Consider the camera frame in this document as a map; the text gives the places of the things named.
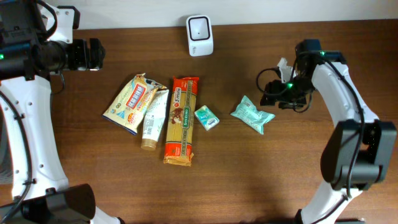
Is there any teal snack pouch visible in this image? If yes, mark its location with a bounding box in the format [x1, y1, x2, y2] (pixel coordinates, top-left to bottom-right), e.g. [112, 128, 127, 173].
[231, 95, 275, 134]

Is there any small teal tissue pack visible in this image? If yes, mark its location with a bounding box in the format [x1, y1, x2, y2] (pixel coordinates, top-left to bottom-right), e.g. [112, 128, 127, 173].
[194, 105, 220, 131]

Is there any white tube with gold cap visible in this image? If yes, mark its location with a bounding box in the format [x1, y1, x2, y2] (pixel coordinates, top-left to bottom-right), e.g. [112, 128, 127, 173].
[141, 90, 169, 151]

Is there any orange spaghetti pasta packet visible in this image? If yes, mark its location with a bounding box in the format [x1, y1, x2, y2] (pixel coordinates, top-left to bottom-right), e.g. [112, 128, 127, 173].
[164, 77, 199, 166]

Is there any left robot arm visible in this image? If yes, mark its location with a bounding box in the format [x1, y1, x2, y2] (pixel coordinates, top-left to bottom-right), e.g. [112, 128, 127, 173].
[1, 1, 121, 223]

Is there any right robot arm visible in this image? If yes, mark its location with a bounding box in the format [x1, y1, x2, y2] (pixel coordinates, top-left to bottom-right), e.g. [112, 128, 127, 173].
[260, 39, 397, 223]

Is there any white barcode scanner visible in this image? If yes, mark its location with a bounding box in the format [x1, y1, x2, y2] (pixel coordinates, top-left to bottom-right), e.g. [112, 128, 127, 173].
[186, 15, 214, 57]

